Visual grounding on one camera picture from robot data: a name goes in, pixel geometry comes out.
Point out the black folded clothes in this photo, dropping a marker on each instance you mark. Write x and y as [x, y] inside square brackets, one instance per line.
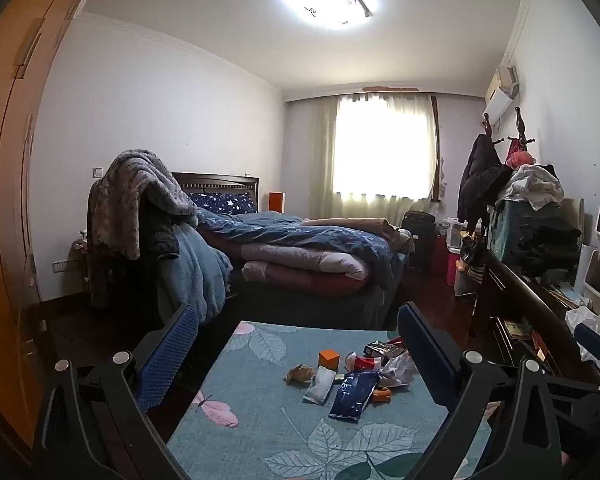
[550, 245]

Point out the white green tissue packet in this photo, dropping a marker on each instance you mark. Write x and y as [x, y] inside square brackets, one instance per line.
[319, 385]

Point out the bed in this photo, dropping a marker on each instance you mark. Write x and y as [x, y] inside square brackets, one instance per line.
[330, 305]

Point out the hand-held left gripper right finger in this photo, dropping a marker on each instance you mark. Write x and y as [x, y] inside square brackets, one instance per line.
[425, 355]

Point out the teal cloth-covered box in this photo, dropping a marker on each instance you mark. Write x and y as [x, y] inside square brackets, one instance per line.
[510, 225]

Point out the brown wrapper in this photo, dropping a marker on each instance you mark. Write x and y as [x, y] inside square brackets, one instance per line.
[300, 373]

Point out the dark foil wrapper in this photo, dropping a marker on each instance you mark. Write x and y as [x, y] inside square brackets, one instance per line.
[380, 347]

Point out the pink quilt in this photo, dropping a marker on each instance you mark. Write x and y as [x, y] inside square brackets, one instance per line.
[290, 260]

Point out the brown blanket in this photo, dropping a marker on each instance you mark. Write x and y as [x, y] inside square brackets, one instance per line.
[370, 225]

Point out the white lidded container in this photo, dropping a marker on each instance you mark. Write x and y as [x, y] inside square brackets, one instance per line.
[455, 232]

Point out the blue snack packet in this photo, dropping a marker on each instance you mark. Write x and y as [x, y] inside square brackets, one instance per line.
[352, 395]

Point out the black hanging coats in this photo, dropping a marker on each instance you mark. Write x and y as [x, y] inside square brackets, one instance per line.
[480, 175]

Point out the orange white nightstand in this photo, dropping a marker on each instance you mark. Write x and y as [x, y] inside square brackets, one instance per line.
[276, 202]

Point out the books on dresser shelf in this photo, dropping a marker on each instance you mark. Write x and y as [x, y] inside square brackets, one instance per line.
[522, 335]

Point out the grey fleece blanket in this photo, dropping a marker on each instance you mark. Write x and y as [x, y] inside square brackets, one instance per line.
[130, 195]

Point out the red snack bag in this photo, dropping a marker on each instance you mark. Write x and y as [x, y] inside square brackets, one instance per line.
[366, 363]

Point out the small orange box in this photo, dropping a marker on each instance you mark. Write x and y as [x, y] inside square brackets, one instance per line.
[329, 359]

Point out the wall socket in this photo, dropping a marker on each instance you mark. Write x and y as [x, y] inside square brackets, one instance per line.
[62, 266]

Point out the clear plastic bag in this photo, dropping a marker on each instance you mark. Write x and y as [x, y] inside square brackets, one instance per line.
[397, 369]

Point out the dark wooden dresser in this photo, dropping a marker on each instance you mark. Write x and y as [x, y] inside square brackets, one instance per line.
[500, 285]

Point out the white air conditioner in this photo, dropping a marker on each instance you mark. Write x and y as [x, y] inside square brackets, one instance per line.
[500, 97]

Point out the light blue fleece blanket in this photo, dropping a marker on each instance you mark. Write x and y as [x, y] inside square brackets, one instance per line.
[195, 270]

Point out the small orange peel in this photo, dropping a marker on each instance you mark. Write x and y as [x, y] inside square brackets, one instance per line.
[381, 395]

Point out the dark wooden headboard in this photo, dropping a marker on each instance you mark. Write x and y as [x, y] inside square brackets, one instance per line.
[220, 182]

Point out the wooden coat rack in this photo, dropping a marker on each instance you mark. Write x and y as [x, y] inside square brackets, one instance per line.
[519, 122]

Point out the dark jacket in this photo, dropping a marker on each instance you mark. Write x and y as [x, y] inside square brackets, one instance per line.
[162, 240]

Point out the blue duvet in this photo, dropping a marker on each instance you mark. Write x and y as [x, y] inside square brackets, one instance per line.
[330, 240]

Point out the sheer window curtains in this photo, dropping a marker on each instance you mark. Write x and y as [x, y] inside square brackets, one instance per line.
[325, 160]

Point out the orange wooden wardrobe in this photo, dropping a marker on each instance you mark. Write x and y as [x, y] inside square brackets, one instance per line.
[10, 160]

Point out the pile of light clothes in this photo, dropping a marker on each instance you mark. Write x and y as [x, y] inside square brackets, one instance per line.
[535, 185]

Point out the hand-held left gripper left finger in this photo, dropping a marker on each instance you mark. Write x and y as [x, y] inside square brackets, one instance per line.
[167, 355]

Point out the blue star-print pillow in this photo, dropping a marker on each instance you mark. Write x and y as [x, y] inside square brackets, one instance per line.
[225, 203]

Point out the black suitcase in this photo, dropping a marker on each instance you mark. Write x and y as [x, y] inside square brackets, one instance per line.
[419, 240]

